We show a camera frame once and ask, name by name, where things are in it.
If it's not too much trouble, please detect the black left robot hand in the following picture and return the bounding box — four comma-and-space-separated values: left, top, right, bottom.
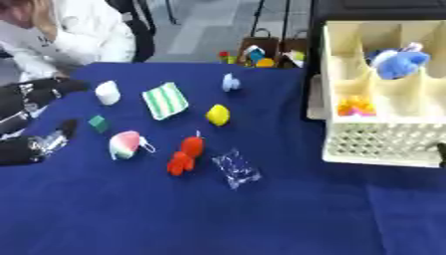
0, 77, 91, 166

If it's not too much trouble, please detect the pale compartment drawer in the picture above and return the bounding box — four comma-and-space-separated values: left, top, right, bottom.
321, 20, 446, 169

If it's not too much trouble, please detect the green cube block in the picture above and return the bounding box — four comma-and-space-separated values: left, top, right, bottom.
87, 115, 112, 134

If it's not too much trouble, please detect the white cylinder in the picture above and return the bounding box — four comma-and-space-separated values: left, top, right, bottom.
94, 80, 124, 107

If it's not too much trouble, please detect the person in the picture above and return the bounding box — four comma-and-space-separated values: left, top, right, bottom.
0, 0, 139, 83

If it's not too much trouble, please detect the pink green watermelon soft toy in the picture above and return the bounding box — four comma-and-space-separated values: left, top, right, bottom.
108, 130, 159, 161

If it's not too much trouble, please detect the black chair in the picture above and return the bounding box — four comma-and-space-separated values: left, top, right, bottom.
106, 0, 159, 64

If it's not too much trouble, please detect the green white striped pouch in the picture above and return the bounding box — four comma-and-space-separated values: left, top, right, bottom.
140, 82, 192, 122

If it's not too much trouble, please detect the red orange soft toy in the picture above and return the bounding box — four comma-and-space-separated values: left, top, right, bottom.
165, 130, 208, 176

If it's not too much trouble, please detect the yellow toy lemon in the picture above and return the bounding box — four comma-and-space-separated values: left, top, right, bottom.
203, 104, 232, 128

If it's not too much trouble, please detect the red green small toy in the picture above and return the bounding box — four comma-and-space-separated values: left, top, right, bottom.
217, 51, 239, 65

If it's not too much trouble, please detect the light blue small toy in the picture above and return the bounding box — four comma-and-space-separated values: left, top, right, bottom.
221, 73, 244, 93

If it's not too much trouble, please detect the clear plastic bag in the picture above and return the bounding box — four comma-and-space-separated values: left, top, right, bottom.
210, 148, 264, 190

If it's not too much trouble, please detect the yellow round toy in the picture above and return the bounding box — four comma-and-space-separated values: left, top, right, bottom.
254, 58, 278, 69

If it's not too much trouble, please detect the black tripod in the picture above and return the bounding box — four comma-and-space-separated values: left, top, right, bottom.
249, 0, 293, 38

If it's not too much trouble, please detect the orange yellow pink toy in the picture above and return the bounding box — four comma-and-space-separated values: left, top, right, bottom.
335, 96, 378, 118

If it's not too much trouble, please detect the blue white soft toy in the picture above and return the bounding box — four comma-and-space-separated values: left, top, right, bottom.
365, 42, 434, 81

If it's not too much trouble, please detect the brown bag with handle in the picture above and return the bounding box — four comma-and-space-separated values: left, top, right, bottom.
237, 28, 283, 65
277, 29, 311, 70

